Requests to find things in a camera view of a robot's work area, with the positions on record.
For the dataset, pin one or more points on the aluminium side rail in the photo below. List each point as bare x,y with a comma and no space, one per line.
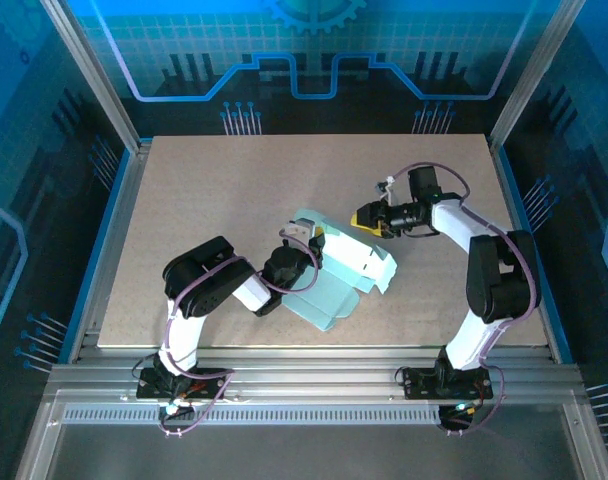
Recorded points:
502,175
135,175

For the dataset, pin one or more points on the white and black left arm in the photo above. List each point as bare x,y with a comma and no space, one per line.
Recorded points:
184,330

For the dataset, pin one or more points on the aluminium frame post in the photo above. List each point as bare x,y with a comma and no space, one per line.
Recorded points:
98,75
532,75

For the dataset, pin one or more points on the aluminium table rail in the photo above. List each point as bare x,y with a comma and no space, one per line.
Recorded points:
309,372

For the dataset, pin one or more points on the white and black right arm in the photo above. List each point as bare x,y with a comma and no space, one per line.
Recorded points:
499,280

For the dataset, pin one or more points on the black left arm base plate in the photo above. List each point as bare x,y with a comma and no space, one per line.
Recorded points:
214,382

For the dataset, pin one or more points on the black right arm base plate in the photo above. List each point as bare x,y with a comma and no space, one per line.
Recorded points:
419,385

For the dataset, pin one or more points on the light teal paper box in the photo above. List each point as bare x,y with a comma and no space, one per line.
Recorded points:
354,250

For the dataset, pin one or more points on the white power connector plug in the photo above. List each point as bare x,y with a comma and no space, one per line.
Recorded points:
466,407
174,407

